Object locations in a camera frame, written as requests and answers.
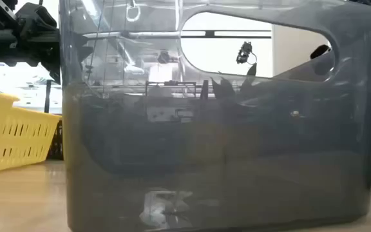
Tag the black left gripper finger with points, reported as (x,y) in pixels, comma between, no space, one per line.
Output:
(54,71)

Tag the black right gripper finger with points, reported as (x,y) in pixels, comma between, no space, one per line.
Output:
(320,51)

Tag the yellow perforated plastic basket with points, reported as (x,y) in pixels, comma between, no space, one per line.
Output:
(11,135)

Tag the grey translucent plastic bin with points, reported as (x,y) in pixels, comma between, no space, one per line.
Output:
(205,145)

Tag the green snake plant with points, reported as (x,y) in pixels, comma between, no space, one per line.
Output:
(253,71)

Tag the black ceiling spotlight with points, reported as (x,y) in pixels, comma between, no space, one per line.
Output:
(245,53)

